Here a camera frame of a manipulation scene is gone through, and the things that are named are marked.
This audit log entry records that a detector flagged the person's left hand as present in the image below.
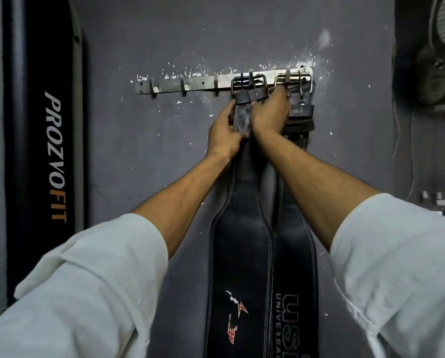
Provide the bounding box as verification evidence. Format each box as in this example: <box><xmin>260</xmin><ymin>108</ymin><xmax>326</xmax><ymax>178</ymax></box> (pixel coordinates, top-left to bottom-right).
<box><xmin>206</xmin><ymin>99</ymin><xmax>253</xmax><ymax>161</ymax></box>

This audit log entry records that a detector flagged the person's right hand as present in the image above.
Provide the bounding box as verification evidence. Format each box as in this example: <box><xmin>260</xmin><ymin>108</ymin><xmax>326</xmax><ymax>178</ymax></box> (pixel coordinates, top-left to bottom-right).
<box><xmin>250</xmin><ymin>85</ymin><xmax>292</xmax><ymax>141</ymax></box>

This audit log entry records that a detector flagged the metal wall hooks rail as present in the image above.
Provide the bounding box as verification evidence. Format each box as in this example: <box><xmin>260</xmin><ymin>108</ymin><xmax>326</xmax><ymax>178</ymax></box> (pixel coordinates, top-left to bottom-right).
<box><xmin>134</xmin><ymin>67</ymin><xmax>314</xmax><ymax>95</ymax></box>

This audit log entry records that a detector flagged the black belt with red logo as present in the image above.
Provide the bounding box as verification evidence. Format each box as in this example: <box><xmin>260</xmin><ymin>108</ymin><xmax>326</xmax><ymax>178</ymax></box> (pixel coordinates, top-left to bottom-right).
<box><xmin>203</xmin><ymin>72</ymin><xmax>276</xmax><ymax>358</ymax></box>

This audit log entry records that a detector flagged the black USI leather belt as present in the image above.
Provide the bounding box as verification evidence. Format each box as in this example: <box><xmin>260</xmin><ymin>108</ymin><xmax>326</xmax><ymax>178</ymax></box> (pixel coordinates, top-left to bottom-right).
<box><xmin>269</xmin><ymin>70</ymin><xmax>320</xmax><ymax>358</ymax></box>

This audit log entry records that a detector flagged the person's left forearm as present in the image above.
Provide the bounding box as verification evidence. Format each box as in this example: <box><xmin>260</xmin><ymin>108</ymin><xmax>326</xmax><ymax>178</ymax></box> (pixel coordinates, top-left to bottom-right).
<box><xmin>132</xmin><ymin>151</ymin><xmax>234</xmax><ymax>260</ymax></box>

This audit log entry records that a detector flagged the person's right forearm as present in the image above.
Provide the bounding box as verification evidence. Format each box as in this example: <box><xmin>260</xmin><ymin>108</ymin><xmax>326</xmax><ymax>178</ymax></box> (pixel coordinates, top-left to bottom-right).
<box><xmin>254</xmin><ymin>128</ymin><xmax>380</xmax><ymax>252</ymax></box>

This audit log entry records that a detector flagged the black grey folded treadmill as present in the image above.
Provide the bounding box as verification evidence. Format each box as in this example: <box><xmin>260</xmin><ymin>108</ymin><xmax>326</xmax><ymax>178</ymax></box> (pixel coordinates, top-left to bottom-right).
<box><xmin>0</xmin><ymin>0</ymin><xmax>90</xmax><ymax>329</ymax></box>

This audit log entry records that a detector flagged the white long-sleeved shirt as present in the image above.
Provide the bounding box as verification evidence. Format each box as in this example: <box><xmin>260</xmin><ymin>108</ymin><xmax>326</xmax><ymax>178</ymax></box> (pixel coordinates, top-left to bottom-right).
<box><xmin>0</xmin><ymin>192</ymin><xmax>445</xmax><ymax>358</ymax></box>

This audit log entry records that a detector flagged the thin white cable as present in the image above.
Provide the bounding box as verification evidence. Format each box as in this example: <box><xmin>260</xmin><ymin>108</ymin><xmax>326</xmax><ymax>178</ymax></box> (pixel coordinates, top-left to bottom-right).
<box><xmin>391</xmin><ymin>96</ymin><xmax>416</xmax><ymax>202</ymax></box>

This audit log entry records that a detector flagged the wall-mounted fan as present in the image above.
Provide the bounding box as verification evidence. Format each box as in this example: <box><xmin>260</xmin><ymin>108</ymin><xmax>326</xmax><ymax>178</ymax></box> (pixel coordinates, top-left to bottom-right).
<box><xmin>392</xmin><ymin>0</ymin><xmax>445</xmax><ymax>107</ymax></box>

